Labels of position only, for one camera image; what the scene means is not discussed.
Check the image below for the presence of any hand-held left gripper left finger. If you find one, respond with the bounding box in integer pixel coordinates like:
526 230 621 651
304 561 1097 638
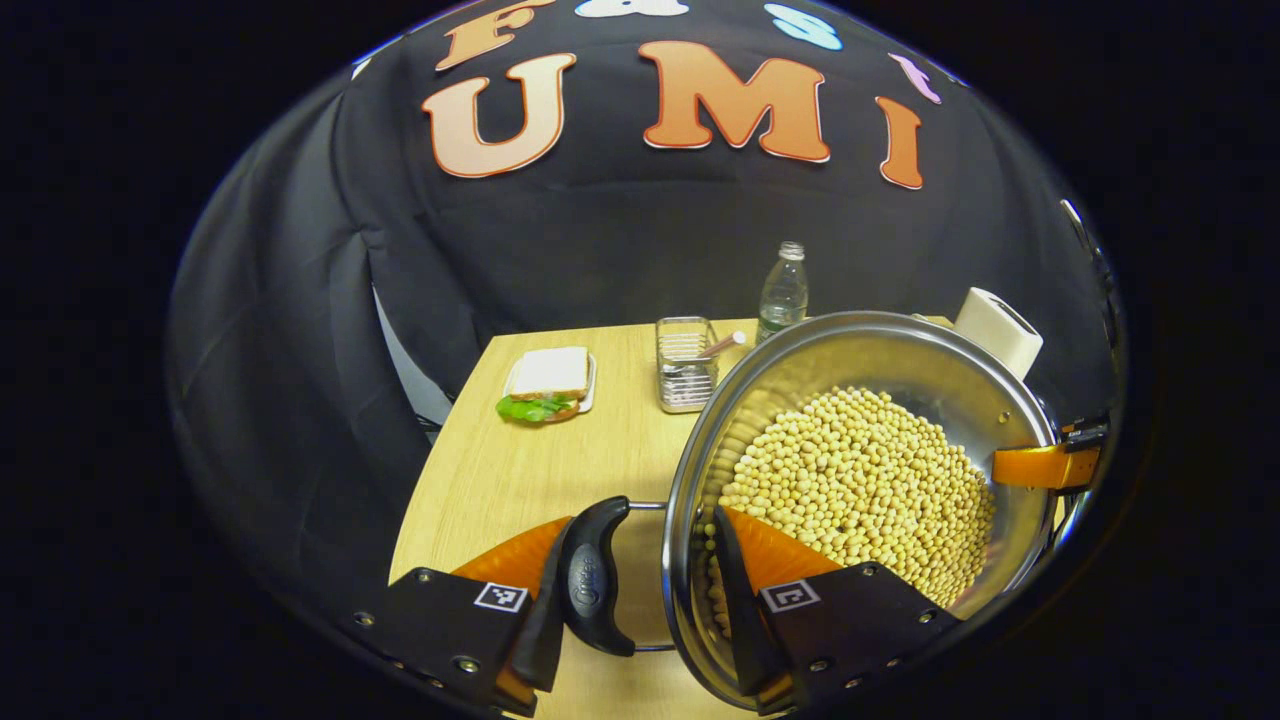
348 515 573 719

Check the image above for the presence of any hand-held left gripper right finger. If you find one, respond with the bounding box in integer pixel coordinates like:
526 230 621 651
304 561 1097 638
710 505 964 716

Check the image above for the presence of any pile of yellow soybeans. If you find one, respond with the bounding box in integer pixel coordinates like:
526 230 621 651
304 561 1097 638
700 388 998 641

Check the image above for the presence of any steel pot with black handles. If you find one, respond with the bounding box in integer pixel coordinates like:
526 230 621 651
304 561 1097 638
556 310 1069 713

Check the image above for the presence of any sandwich with lettuce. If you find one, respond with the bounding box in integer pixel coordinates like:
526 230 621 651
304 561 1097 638
496 347 591 424

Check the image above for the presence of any clear plastic water bottle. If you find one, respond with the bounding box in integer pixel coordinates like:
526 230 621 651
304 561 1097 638
757 241 809 346

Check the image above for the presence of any wire mesh utensil holder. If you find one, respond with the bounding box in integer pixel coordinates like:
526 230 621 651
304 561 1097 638
655 316 721 414

